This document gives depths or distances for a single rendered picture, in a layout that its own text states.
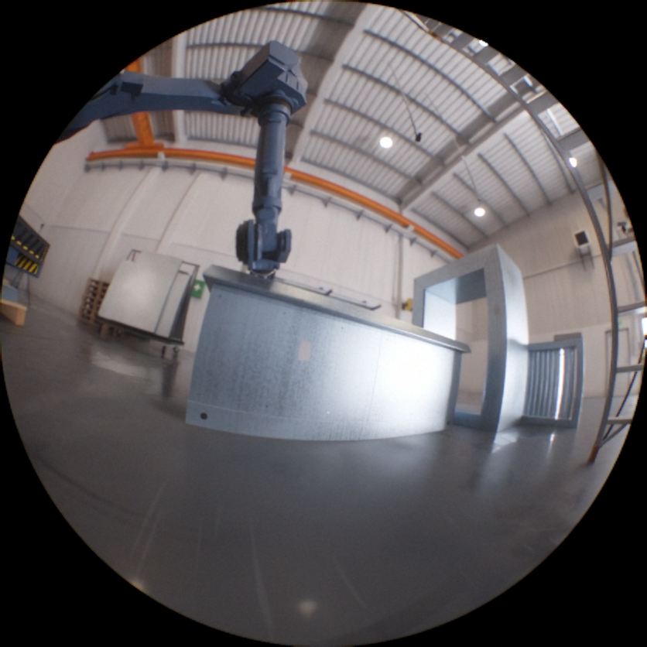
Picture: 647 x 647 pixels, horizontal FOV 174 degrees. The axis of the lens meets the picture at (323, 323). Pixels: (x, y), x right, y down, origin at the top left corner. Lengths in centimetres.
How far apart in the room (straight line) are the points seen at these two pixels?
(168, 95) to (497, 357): 256
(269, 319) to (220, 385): 34
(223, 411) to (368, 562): 73
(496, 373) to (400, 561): 155
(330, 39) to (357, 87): 191
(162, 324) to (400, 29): 892
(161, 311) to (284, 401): 298
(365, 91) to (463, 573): 825
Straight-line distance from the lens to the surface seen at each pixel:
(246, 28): 856
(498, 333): 186
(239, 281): 85
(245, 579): 40
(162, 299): 369
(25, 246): 102
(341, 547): 48
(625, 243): 109
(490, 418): 183
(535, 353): 254
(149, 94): 127
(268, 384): 89
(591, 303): 992
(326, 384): 97
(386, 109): 814
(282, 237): 79
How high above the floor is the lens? 35
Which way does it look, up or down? 11 degrees up
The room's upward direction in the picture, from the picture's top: 10 degrees clockwise
